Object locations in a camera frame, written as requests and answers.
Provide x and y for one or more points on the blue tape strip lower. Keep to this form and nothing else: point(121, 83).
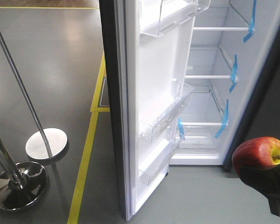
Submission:
point(225, 121)

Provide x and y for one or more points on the blue tape strip on drawer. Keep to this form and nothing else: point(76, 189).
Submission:
point(180, 129)

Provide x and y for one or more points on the blue tape strip middle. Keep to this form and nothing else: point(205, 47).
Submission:
point(233, 76)

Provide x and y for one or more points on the blue tape strip top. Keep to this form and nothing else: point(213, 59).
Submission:
point(252, 23)

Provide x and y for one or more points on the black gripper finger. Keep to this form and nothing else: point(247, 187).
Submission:
point(266, 181)

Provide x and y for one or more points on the chrome stanchion post with base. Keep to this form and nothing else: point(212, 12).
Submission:
point(47, 143)

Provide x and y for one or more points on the yellow floor tape line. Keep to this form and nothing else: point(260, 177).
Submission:
point(95, 110)

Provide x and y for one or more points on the clear middle door bin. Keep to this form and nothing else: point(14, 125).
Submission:
point(157, 116)

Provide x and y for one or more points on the clear door bin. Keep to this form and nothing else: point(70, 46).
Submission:
point(159, 16)
point(157, 116)
point(160, 155)

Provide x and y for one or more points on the white fridge interior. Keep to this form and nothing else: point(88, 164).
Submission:
point(218, 36)

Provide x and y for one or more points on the red yellow apple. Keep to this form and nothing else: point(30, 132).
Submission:
point(257, 153)

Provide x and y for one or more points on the clear upper door bin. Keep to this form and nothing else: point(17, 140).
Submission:
point(159, 16)

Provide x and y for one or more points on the clear lower door bin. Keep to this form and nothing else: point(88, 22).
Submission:
point(160, 155)

